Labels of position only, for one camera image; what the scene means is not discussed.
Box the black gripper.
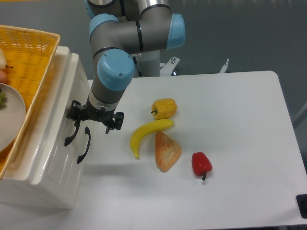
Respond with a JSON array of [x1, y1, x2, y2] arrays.
[[66, 100, 124, 134]]

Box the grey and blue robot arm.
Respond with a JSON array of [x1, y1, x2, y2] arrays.
[[67, 0, 186, 131]]

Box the white drawer cabinet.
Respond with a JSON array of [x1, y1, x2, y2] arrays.
[[0, 46, 85, 209]]

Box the yellow banana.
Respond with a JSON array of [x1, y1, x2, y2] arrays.
[[130, 119, 175, 160]]

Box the yellow bell pepper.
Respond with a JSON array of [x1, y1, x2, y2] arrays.
[[151, 98, 177, 120]]

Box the orange bread piece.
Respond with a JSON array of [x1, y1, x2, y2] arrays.
[[155, 132, 182, 173]]

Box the grey plate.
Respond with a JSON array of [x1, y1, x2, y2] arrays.
[[0, 83, 26, 151]]

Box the yellow woven basket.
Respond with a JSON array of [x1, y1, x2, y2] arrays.
[[0, 25, 60, 176]]

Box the green grapes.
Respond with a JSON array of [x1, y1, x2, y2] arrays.
[[0, 89, 6, 108]]

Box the white pear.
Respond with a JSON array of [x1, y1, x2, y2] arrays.
[[0, 49, 14, 70]]

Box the red bell pepper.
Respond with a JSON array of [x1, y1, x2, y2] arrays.
[[191, 152, 213, 181]]

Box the black object at table edge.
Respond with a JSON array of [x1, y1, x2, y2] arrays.
[[296, 194, 307, 219]]

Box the black lower drawer handle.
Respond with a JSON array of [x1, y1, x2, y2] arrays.
[[77, 126, 92, 164]]

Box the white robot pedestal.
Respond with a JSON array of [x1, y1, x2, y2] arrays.
[[130, 49, 179, 78]]

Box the white table clamp bracket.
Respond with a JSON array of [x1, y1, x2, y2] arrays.
[[219, 59, 229, 74]]

